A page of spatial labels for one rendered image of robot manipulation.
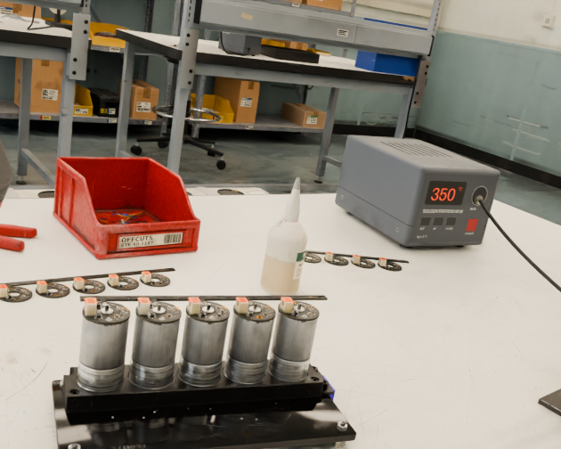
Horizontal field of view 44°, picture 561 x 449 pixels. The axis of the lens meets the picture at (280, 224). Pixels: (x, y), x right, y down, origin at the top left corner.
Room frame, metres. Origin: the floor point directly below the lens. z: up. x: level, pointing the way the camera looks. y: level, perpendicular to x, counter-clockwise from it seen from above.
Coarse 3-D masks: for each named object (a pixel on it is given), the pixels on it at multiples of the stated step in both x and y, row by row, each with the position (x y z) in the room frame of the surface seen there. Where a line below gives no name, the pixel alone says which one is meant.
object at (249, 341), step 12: (240, 324) 0.35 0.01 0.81; (252, 324) 0.35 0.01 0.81; (264, 324) 0.35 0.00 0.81; (240, 336) 0.35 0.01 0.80; (252, 336) 0.35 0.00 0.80; (264, 336) 0.36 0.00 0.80; (228, 348) 0.36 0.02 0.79; (240, 348) 0.35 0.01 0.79; (252, 348) 0.35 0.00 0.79; (264, 348) 0.36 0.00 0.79; (228, 360) 0.36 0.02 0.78; (240, 360) 0.35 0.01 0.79; (252, 360) 0.35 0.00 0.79; (264, 360) 0.36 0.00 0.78; (228, 372) 0.36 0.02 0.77; (240, 372) 0.35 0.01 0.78; (252, 372) 0.35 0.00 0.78; (264, 372) 0.36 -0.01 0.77
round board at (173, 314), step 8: (152, 304) 0.35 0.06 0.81; (160, 304) 0.35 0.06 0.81; (168, 304) 0.35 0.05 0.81; (136, 312) 0.34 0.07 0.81; (168, 312) 0.34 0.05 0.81; (176, 312) 0.34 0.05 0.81; (144, 320) 0.33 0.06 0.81; (152, 320) 0.33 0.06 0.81; (160, 320) 0.33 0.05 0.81; (168, 320) 0.33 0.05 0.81; (176, 320) 0.34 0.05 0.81
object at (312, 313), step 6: (294, 300) 0.39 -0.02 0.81; (306, 306) 0.38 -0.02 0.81; (312, 306) 0.38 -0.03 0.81; (282, 312) 0.37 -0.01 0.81; (294, 312) 0.37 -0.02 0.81; (306, 312) 0.37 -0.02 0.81; (312, 312) 0.38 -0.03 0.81; (318, 312) 0.38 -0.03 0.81; (294, 318) 0.36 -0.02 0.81; (300, 318) 0.36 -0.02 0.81; (306, 318) 0.37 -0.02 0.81; (312, 318) 0.37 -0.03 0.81
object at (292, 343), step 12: (300, 312) 0.37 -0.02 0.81; (276, 324) 0.37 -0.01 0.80; (288, 324) 0.36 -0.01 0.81; (300, 324) 0.36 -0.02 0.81; (312, 324) 0.37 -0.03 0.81; (276, 336) 0.37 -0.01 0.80; (288, 336) 0.36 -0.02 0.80; (300, 336) 0.36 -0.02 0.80; (312, 336) 0.37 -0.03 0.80; (276, 348) 0.37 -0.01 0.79; (288, 348) 0.36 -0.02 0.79; (300, 348) 0.36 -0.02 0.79; (276, 360) 0.37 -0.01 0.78; (288, 360) 0.36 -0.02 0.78; (300, 360) 0.36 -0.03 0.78; (276, 372) 0.37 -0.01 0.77; (288, 372) 0.36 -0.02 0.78; (300, 372) 0.37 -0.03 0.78
